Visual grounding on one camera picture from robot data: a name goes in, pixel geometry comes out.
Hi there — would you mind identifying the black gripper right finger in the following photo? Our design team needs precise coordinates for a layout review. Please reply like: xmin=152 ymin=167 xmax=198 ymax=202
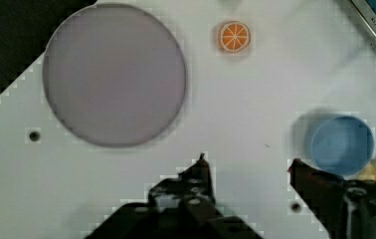
xmin=288 ymin=158 xmax=376 ymax=239

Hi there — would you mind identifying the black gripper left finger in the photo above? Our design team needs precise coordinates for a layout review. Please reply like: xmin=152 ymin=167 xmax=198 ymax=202
xmin=85 ymin=154 xmax=263 ymax=239

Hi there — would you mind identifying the blue cup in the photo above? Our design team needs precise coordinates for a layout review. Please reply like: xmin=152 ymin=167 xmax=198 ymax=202
xmin=303 ymin=114 xmax=375 ymax=176

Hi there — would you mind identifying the round lilac plate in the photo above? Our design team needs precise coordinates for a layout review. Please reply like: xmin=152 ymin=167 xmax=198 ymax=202
xmin=43 ymin=4 xmax=187 ymax=147

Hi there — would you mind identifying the orange slice toy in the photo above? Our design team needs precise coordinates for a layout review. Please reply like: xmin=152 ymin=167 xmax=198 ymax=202
xmin=217 ymin=21 xmax=252 ymax=53

